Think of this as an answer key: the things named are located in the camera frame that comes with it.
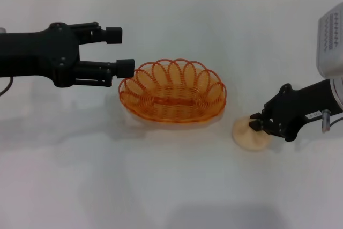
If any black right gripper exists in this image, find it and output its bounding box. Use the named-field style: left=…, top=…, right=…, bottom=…
left=248, top=83, right=336, bottom=143

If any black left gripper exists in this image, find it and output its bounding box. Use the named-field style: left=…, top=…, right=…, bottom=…
left=0, top=21, right=123, bottom=88

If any beige steamed bun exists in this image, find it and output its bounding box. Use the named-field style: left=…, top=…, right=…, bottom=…
left=232, top=116, right=273, bottom=151

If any orange plastic woven basket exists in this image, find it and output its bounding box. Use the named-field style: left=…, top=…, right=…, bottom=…
left=118, top=57, right=228, bottom=125

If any silver right cable connector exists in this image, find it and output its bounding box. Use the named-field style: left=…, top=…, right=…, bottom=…
left=321, top=109, right=332, bottom=133

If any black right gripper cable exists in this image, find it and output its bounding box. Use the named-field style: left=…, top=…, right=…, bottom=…
left=329, top=115, right=343, bottom=128

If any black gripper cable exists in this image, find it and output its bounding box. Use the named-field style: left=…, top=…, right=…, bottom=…
left=0, top=77, right=13, bottom=97
left=329, top=115, right=343, bottom=128

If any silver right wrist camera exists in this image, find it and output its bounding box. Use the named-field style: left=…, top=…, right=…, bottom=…
left=317, top=0, right=343, bottom=80

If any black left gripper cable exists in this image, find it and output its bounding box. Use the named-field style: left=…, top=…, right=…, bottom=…
left=0, top=77, right=13, bottom=97

